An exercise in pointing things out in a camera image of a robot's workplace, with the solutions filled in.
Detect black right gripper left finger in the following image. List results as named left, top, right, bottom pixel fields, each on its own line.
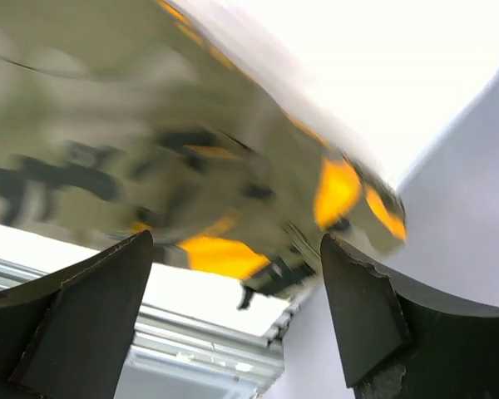
left=0, top=231, right=153, bottom=398

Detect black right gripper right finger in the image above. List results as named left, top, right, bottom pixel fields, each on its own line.
left=320, top=235, right=499, bottom=398

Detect camouflage yellow green trousers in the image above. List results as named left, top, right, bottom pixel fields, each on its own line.
left=0, top=1, right=407, bottom=309

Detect aluminium table edge rail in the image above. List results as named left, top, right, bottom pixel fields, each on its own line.
left=0, top=253, right=300, bottom=390

